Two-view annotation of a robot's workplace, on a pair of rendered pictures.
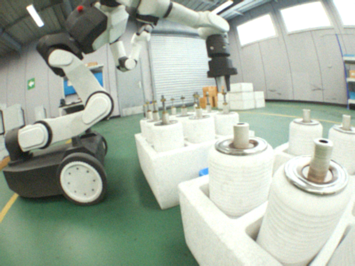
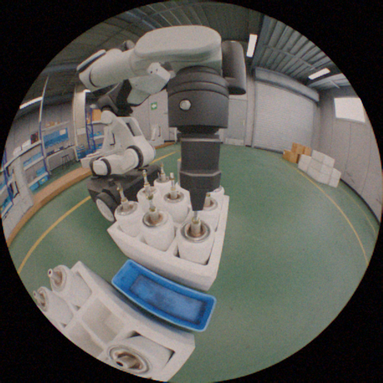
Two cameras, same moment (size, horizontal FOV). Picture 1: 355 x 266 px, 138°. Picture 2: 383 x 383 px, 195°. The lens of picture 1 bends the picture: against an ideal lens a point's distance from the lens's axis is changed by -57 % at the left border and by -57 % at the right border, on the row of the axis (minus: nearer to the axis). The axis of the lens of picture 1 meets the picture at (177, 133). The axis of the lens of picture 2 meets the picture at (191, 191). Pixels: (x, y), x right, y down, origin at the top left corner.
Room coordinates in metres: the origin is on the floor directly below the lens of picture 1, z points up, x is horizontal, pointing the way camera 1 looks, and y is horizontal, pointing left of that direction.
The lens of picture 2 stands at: (0.42, -0.30, 0.46)
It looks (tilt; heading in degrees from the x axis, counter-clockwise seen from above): 30 degrees down; 40
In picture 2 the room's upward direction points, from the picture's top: straight up
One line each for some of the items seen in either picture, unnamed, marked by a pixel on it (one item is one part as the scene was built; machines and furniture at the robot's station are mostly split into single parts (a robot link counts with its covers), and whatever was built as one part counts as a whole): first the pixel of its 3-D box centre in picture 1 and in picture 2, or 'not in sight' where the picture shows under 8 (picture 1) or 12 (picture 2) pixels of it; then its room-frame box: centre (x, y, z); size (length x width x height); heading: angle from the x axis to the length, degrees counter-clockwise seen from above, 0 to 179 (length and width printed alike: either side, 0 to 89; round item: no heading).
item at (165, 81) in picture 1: (188, 68); (288, 120); (6.32, -0.78, 1.55); 3.20 x 0.12 x 3.10; 113
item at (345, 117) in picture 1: (346, 123); not in sight; (0.15, -0.35, 0.26); 0.02 x 0.02 x 0.03
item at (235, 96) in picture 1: (241, 96); (321, 166); (3.11, -1.44, 0.27); 0.39 x 0.39 x 0.18; 24
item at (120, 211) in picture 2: (166, 123); (127, 207); (0.48, 0.03, 0.25); 0.08 x 0.08 x 0.01
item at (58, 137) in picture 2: not in sight; (58, 146); (-0.89, 5.41, 0.94); 1.40 x 0.70 x 1.88; 23
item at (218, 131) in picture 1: (227, 136); (194, 249); (0.56, -0.19, 0.16); 0.10 x 0.10 x 0.18
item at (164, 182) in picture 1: (188, 153); (177, 227); (0.63, -0.04, 0.09); 0.39 x 0.39 x 0.18; 21
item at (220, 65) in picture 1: (219, 60); (196, 138); (0.56, -0.19, 0.45); 0.13 x 0.10 x 0.12; 43
